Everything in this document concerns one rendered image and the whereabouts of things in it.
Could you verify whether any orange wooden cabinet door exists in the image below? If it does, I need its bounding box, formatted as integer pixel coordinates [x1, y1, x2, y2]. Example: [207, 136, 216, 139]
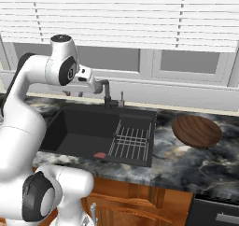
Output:
[84, 191, 157, 210]
[91, 203, 174, 226]

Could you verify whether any silver cabinet door handle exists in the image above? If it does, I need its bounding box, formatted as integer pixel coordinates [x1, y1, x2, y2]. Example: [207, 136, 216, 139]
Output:
[89, 202, 99, 226]

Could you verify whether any orange wooden sink cabinet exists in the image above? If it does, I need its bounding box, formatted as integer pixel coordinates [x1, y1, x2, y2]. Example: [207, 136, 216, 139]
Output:
[31, 166, 194, 226]

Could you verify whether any white window blind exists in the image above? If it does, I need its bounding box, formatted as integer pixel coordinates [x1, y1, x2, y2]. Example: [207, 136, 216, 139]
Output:
[0, 0, 239, 53]

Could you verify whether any black tap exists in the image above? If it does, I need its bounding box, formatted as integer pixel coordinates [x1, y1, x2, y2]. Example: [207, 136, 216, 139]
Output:
[98, 78, 120, 111]

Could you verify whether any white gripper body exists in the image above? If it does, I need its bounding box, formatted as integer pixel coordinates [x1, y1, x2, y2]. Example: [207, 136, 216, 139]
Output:
[88, 75, 105, 95]

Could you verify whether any black kitchen sink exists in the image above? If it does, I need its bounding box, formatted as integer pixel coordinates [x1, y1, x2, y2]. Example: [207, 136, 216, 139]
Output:
[39, 103, 158, 168]

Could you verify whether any red sponge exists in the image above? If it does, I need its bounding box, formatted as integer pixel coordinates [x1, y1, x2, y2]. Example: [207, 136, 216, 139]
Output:
[92, 151, 107, 160]

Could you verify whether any silver dishwasher handle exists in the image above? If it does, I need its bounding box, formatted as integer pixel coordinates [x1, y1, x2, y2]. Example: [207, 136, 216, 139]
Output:
[215, 212, 239, 226]

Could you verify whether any grey soap dispenser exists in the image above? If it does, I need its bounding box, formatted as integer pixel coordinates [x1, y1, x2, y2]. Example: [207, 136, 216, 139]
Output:
[118, 91, 126, 109]

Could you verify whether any brown wooden bowl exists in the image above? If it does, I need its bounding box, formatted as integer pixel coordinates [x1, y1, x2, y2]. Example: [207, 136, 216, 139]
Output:
[171, 114, 224, 149]

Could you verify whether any white window frame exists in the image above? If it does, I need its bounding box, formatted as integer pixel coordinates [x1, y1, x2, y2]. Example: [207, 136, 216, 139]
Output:
[0, 37, 239, 90]

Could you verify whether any white wire drying rack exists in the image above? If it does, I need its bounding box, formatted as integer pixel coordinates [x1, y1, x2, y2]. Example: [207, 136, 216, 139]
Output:
[107, 120, 153, 162]

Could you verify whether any black dishwasher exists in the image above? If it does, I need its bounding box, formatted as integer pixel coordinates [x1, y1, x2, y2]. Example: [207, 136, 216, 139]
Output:
[185, 193, 239, 226]

